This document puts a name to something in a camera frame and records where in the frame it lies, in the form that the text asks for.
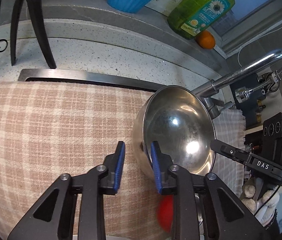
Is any chrome kitchen faucet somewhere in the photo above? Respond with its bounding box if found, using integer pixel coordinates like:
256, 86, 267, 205
190, 49, 282, 120

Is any green dish soap bottle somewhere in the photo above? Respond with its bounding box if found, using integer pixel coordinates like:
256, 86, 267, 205
167, 0, 235, 40

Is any red steel small bowl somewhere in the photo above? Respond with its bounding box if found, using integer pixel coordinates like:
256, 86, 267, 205
156, 194, 204, 234

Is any right gloved hand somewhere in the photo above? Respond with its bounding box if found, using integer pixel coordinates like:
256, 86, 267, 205
241, 182, 280, 230

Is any beige plaid cloth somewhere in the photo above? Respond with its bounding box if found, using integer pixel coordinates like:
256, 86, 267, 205
0, 82, 168, 239

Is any large steel bowl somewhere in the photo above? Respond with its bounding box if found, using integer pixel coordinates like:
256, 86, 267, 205
132, 86, 216, 180

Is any black knife block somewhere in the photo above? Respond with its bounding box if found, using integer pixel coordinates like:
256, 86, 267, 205
229, 72, 282, 131

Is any orange fruit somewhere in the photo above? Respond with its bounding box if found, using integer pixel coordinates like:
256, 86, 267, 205
195, 30, 216, 49

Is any grey plaid cloth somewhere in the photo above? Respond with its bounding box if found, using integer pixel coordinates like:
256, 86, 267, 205
212, 109, 246, 197

